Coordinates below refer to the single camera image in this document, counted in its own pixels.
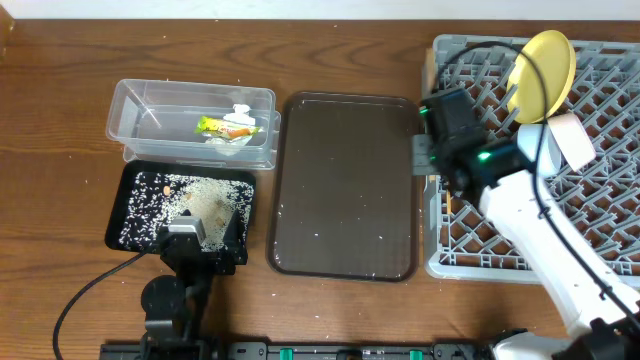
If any wooden chopstick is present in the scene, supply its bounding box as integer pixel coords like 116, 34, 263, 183
446, 191, 452, 215

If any green yellow snack wrapper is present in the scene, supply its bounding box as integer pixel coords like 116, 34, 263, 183
194, 116, 262, 141

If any white tissue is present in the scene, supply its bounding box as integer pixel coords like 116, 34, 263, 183
206, 104, 259, 146

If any pink bowl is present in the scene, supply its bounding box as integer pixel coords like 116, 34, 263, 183
547, 113, 596, 171

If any yellow plate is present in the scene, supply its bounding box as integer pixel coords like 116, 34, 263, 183
507, 30, 576, 124

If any blue bowl with rice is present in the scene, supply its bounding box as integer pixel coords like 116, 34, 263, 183
516, 124, 562, 178

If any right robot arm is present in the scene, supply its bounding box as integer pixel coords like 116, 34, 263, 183
412, 134, 639, 359

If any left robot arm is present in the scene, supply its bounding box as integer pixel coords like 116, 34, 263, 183
138, 211, 247, 360

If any grey dishwasher rack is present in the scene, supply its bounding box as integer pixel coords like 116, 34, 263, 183
424, 40, 639, 287

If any pile of white rice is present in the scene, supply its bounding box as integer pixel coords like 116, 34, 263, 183
115, 172, 254, 251

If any dark brown serving tray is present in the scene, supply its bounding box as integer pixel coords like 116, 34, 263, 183
267, 92, 421, 283

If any black plastic tray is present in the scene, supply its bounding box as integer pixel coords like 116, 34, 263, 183
105, 160, 256, 253

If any clear plastic bin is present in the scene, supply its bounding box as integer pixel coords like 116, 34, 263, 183
106, 79, 280, 170

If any left black cable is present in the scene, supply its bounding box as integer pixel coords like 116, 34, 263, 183
52, 249, 151, 360

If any black cable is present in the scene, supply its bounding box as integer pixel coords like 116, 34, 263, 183
434, 41, 640, 331
52, 249, 151, 360

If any right black cable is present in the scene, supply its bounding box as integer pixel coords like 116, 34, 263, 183
434, 41, 640, 331

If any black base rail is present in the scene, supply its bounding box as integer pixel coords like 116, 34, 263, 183
98, 342, 494, 360

